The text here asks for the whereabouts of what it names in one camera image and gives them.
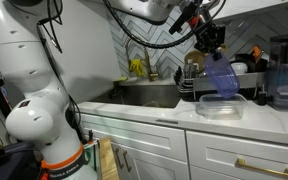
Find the stainless steel sink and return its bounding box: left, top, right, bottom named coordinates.
left=90, top=84, right=182, bottom=109

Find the clear plastic bottle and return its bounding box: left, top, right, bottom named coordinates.
left=183, top=59, right=199, bottom=80

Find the gold drawer handle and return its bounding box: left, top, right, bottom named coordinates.
left=235, top=157, right=288, bottom=180

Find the clear plastic container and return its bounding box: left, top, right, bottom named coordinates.
left=195, top=92, right=249, bottom=121

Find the black dish drying rack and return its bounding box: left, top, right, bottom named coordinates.
left=173, top=65, right=268, bottom=102

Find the white lidded cup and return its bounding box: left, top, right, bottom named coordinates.
left=230, top=62, right=249, bottom=75

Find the white upper cabinet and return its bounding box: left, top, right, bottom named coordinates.
left=213, top=0, right=288, bottom=20

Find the black storage bin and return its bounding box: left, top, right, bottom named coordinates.
left=0, top=141, right=44, bottom=180

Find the wooden cutting board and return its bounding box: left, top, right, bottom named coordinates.
left=183, top=49, right=206, bottom=73

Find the black cabinet door handle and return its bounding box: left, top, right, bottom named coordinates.
left=122, top=150, right=133, bottom=174
left=114, top=147, right=125, bottom=170

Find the small black dispenser bottle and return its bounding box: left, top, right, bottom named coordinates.
left=256, top=84, right=269, bottom=106

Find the white base cabinet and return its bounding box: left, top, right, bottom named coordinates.
left=78, top=113, right=288, bottom=180

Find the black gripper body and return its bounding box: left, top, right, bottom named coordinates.
left=193, top=21, right=227, bottom=54

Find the gold spring faucet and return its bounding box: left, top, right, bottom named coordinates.
left=124, top=35, right=160, bottom=83

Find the orange handled utensil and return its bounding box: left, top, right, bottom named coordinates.
left=252, top=45, right=263, bottom=63

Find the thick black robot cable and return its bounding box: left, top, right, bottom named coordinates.
left=102, top=0, right=229, bottom=50

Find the light blue plastic lid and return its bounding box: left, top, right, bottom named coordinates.
left=203, top=46, right=241, bottom=100

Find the leaning wooden board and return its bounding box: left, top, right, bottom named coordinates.
left=97, top=136, right=120, bottom=180

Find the clear Brita water dispenser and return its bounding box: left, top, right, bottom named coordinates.
left=267, top=32, right=288, bottom=111

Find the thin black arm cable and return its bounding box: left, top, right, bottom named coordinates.
left=36, top=0, right=65, bottom=55

